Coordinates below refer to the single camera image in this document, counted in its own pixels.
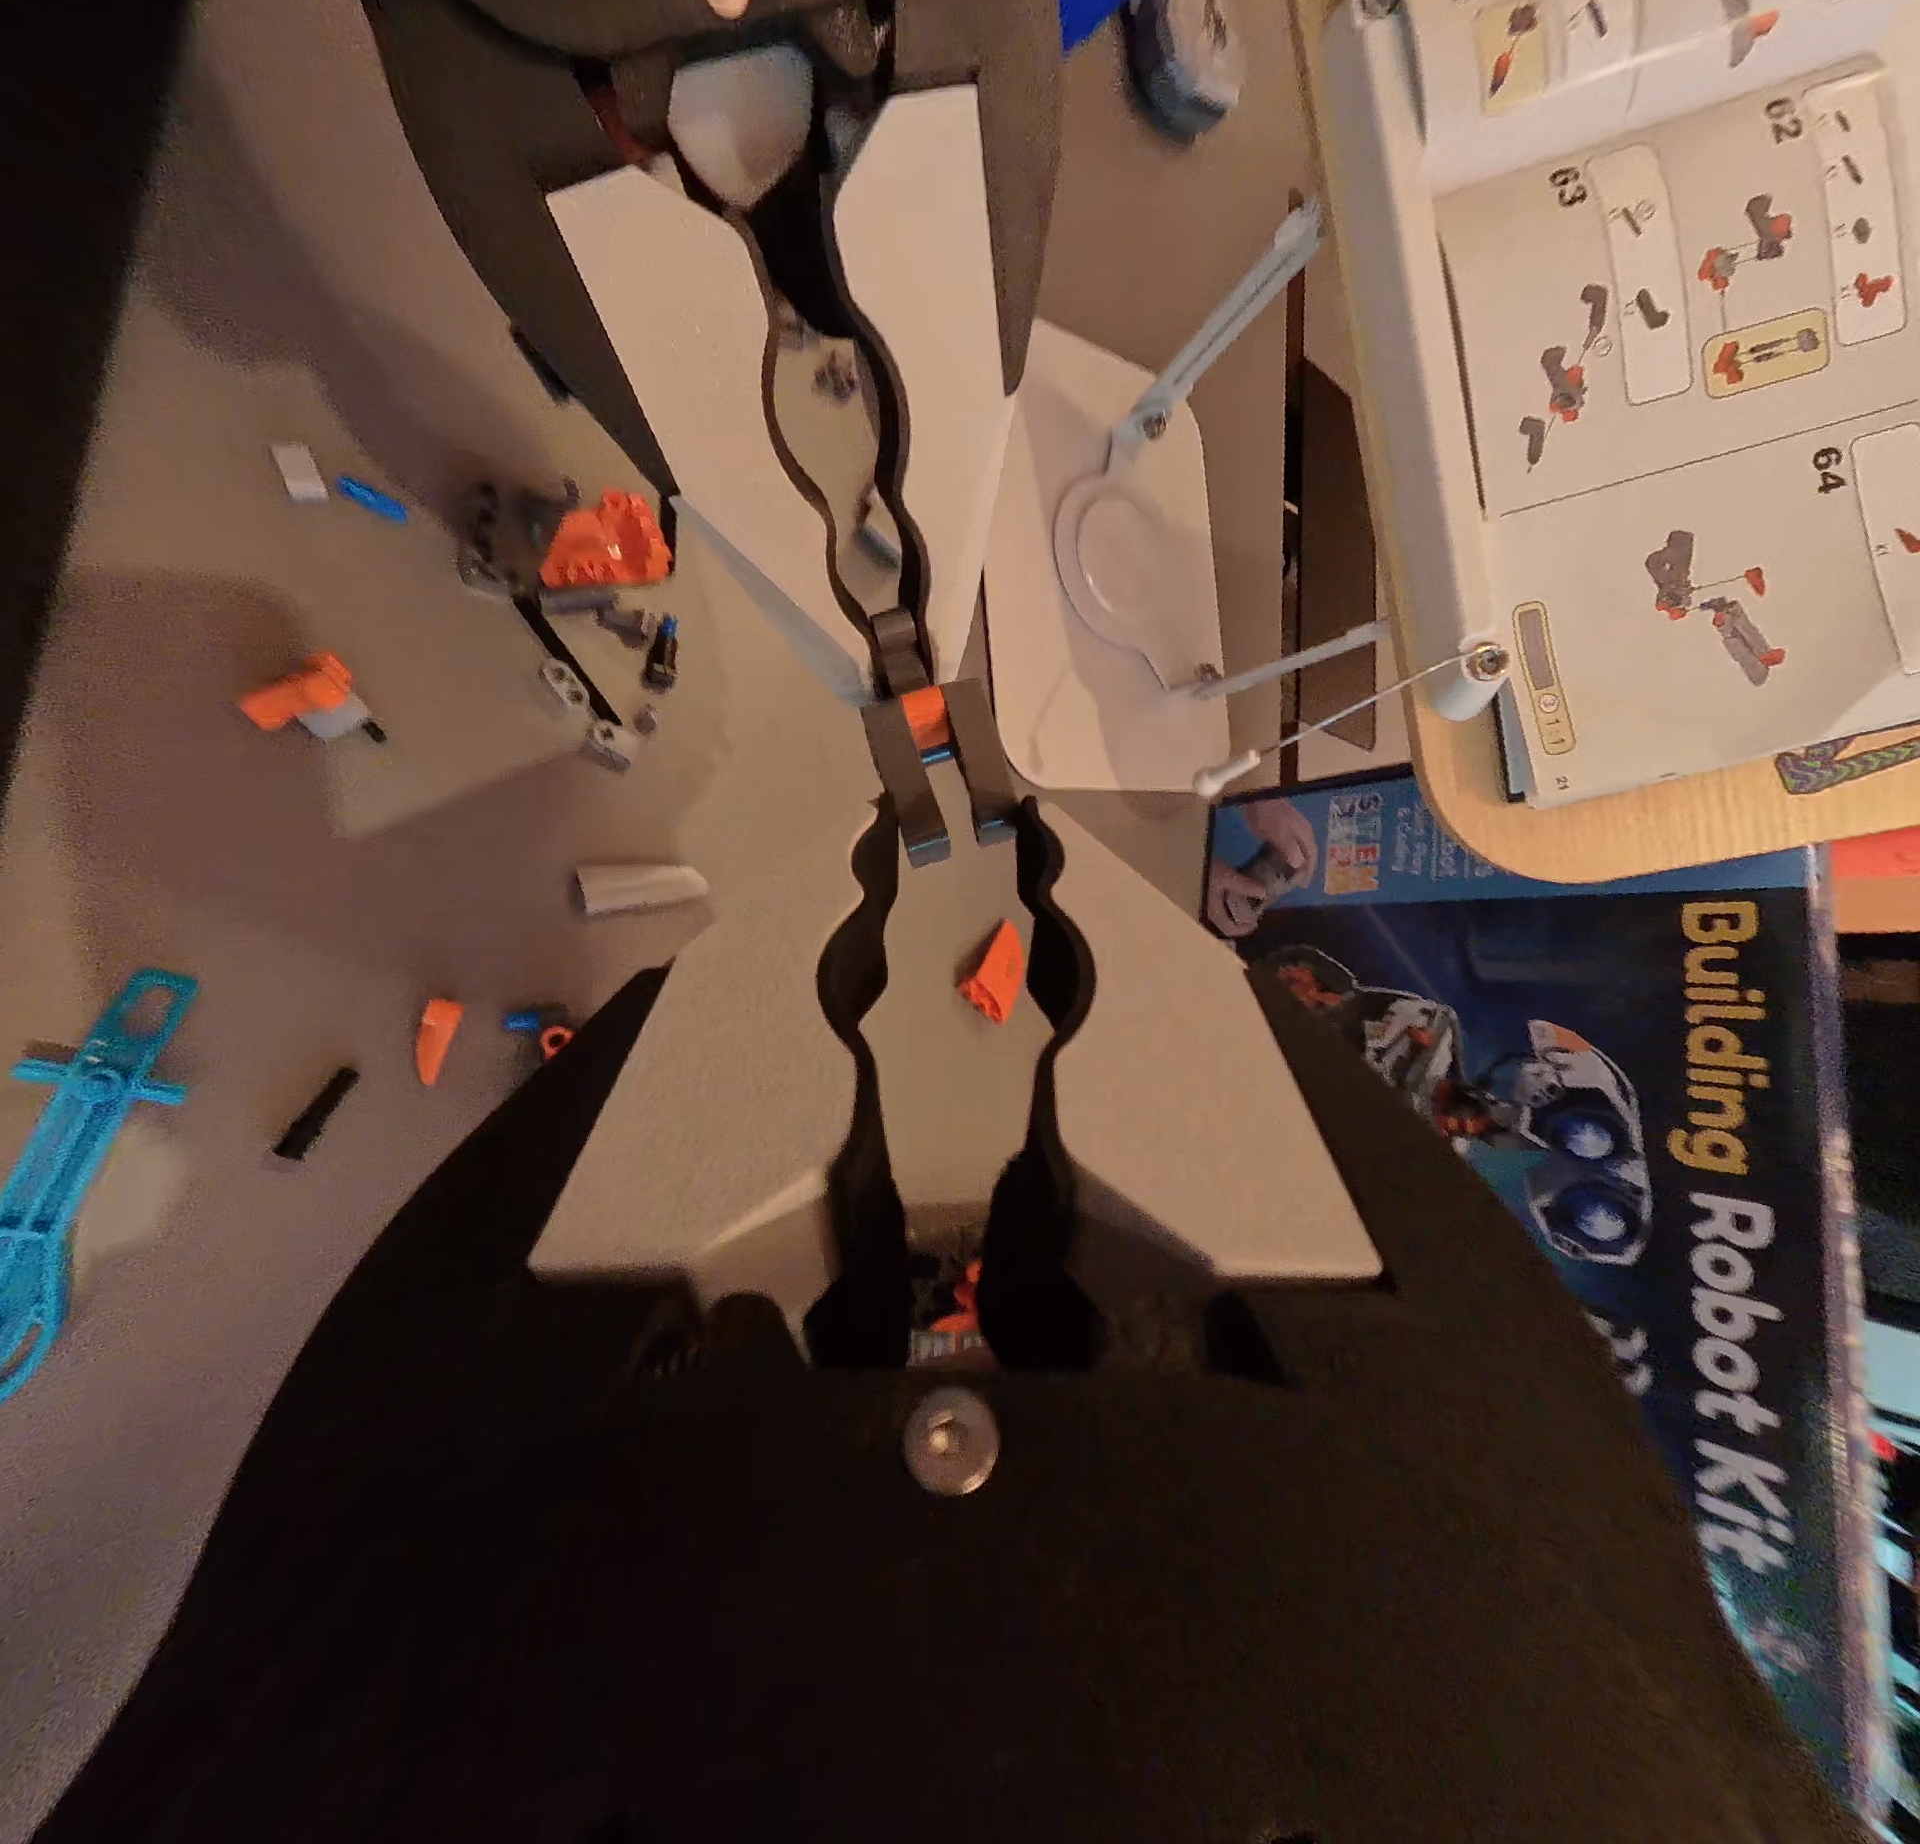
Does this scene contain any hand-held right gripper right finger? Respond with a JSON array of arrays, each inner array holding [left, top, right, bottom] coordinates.
[[1018, 798, 1385, 1292]]

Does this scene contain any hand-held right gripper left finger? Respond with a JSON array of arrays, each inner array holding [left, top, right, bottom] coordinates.
[[526, 798, 901, 1292]]

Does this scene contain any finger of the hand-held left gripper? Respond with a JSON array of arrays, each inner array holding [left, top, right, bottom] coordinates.
[[830, 82, 1025, 683], [545, 160, 917, 708]]

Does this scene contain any grey orange brick assembly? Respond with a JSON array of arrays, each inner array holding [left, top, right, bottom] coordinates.
[[860, 607, 1040, 874]]

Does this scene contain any grey orange brick cluster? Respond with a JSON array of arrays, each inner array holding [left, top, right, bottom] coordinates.
[[455, 476, 678, 601]]

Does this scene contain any light grey panel brick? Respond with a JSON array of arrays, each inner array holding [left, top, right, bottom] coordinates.
[[571, 860, 712, 918]]

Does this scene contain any black long beam brick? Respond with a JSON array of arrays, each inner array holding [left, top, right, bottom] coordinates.
[[512, 591, 625, 729]]

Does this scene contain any black connector pin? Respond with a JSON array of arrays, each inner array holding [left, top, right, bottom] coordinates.
[[271, 1065, 363, 1163]]

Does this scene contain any dark blue robot kit box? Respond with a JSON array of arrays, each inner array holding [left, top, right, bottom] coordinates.
[[1207, 772, 1892, 1844]]

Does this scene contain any orange white brick cluster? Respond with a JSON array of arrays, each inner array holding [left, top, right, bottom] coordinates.
[[238, 652, 390, 745]]

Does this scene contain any blue plastic brick tool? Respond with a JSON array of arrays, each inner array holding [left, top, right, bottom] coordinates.
[[0, 969, 201, 1402]]

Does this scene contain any white instruction booklet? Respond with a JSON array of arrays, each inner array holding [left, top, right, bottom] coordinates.
[[1381, 0, 1920, 804]]

